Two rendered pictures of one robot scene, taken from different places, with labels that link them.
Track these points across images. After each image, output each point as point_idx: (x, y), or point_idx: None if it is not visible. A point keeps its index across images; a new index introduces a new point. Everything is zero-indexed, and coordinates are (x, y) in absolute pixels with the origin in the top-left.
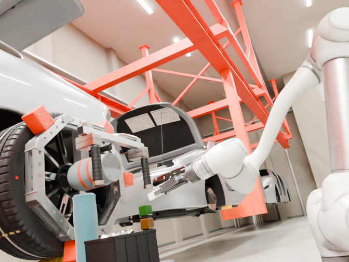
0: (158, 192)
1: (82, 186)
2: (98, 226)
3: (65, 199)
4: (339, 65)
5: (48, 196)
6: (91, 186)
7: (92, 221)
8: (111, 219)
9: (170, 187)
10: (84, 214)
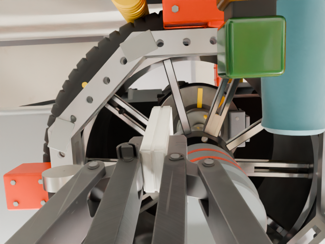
0: (186, 156)
1: (227, 154)
2: (171, 53)
3: (213, 124)
4: None
5: (258, 128)
6: (220, 154)
7: (320, 48)
8: (119, 72)
9: (185, 208)
10: None
